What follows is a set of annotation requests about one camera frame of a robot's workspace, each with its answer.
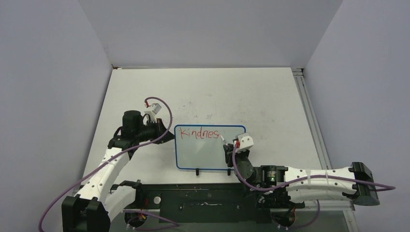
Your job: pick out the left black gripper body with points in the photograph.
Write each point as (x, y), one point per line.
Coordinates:
(153, 130)

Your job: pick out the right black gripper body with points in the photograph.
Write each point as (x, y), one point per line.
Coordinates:
(230, 161)

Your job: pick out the red whiteboard marker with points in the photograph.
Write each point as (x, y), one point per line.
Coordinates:
(225, 143)

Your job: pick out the blue framed whiteboard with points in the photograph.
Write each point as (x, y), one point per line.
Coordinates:
(200, 146)

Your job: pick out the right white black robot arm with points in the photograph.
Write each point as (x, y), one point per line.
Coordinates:
(285, 185)

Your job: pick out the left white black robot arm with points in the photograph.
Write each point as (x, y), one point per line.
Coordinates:
(92, 209)

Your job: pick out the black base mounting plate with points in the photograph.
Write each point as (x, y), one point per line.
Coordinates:
(205, 203)

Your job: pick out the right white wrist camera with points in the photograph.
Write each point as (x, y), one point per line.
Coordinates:
(244, 142)

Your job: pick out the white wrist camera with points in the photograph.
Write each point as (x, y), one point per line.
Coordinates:
(151, 112)
(244, 142)

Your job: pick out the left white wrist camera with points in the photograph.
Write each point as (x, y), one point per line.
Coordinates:
(151, 112)

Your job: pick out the aluminium frame rail right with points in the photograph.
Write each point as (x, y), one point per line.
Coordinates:
(311, 118)

